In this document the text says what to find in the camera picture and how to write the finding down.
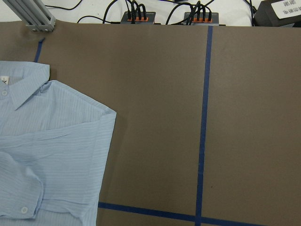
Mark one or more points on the light blue button-up shirt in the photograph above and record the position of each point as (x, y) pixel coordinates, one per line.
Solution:
(54, 144)

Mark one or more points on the lower orange black hub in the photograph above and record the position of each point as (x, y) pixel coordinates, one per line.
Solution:
(214, 21)

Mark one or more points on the black box with label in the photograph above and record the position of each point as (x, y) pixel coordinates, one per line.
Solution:
(278, 13)

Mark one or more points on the aluminium frame post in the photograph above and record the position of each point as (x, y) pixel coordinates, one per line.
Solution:
(33, 13)

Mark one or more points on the orange black hub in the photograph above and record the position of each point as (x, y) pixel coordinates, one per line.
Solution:
(214, 21)
(149, 18)

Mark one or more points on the upper orange black hub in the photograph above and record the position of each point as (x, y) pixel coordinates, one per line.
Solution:
(149, 18)

